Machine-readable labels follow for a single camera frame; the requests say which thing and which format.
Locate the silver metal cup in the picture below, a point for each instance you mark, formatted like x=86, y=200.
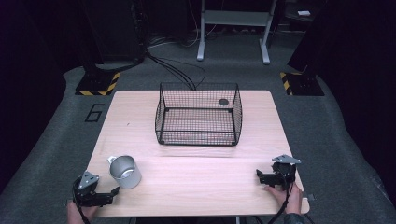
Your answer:
x=126, y=174

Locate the black cabinet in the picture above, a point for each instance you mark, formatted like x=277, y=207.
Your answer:
x=115, y=28

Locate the white metal desk frame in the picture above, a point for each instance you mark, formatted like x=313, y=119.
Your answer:
x=235, y=18

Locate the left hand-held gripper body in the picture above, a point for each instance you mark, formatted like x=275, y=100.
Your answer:
x=88, y=186

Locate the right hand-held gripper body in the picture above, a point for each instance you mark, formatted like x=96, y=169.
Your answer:
x=285, y=169

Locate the black hazard-striped stand base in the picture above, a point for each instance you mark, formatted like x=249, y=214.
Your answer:
x=98, y=83
x=301, y=84

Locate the person's right hand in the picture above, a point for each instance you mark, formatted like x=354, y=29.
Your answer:
x=291, y=200

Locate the dark round table grommet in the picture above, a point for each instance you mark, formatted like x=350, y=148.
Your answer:
x=223, y=102

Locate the small white box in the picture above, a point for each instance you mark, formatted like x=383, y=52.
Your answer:
x=304, y=13

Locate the person's left hand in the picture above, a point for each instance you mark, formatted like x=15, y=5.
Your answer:
x=76, y=215

